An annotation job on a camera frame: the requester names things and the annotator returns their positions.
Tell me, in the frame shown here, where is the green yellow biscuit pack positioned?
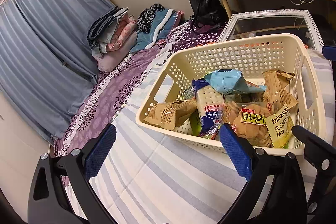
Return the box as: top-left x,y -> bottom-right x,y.
265,103 -> 294,148

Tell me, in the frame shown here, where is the cream perforated plastic basket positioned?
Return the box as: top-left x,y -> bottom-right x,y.
136,34 -> 332,156

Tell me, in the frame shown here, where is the round rice cracker bag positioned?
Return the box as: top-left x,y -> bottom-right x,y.
222,101 -> 274,147

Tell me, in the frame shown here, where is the light blue snack bag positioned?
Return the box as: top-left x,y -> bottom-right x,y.
204,69 -> 266,94

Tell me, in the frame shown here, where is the blue soda cracker pack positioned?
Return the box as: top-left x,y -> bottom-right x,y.
192,79 -> 224,137

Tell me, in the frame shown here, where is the green snack packet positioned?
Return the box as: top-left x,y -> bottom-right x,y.
189,110 -> 202,136

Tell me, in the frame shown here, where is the brown paper snack bag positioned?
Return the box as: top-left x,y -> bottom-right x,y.
144,98 -> 197,131

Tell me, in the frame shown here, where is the white framed mirror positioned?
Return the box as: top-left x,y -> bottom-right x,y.
218,9 -> 324,53

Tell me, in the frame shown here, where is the black handbag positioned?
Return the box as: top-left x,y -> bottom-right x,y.
189,0 -> 229,34

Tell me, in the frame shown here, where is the purple floral bedspread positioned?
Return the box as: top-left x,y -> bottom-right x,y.
52,21 -> 227,159

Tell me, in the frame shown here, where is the blue-grey curtain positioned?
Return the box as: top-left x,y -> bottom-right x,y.
1,0 -> 113,142

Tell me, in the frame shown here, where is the mauve pillow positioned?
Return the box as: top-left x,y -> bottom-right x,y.
96,31 -> 138,73

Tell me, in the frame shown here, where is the teal blue blanket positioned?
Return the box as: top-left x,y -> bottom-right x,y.
129,9 -> 185,55

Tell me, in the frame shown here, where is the folded dark grey blanket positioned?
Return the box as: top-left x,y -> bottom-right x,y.
84,6 -> 129,58

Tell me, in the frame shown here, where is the black white patterned cloth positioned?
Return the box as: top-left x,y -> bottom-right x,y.
137,3 -> 165,34

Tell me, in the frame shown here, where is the pink folded quilt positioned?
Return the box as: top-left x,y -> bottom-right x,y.
106,13 -> 137,52

